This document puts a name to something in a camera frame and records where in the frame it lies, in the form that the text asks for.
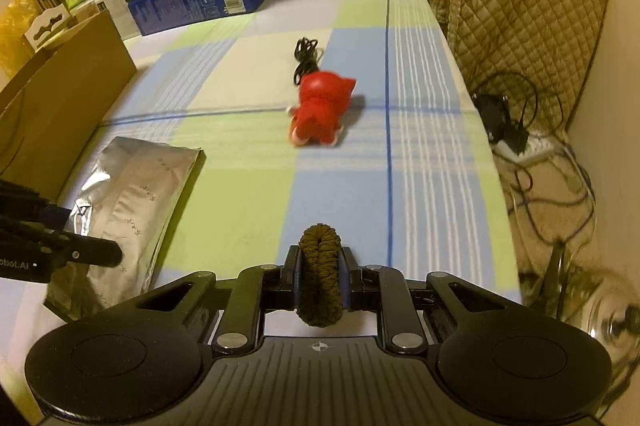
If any red toy figure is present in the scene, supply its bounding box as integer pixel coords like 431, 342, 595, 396
288, 71, 357, 146

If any yellow plastic bag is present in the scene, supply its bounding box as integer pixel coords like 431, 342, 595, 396
0, 0, 40, 79

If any open brown cardboard box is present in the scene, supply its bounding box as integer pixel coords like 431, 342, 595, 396
1, 11, 137, 200

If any checked bed sheet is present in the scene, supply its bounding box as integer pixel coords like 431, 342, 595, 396
58, 0, 520, 299

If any white power strip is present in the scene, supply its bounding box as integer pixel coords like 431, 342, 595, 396
492, 134, 558, 167

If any quilted beige chair cover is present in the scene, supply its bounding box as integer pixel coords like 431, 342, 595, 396
432, 0, 608, 128

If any brown braided ring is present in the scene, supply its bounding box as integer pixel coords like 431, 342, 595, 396
295, 222, 346, 328

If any white appliance box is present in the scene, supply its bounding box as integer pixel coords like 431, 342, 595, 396
90, 0, 140, 40

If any cardboard box with tissue packs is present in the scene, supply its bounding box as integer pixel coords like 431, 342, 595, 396
24, 0, 100, 51

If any silver foil pouch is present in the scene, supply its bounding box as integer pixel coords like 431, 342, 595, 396
44, 137, 203, 322

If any metal pot with lid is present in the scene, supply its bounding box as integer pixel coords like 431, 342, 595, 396
520, 240, 639, 414

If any black coiled cable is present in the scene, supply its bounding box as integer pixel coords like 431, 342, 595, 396
290, 37, 326, 87

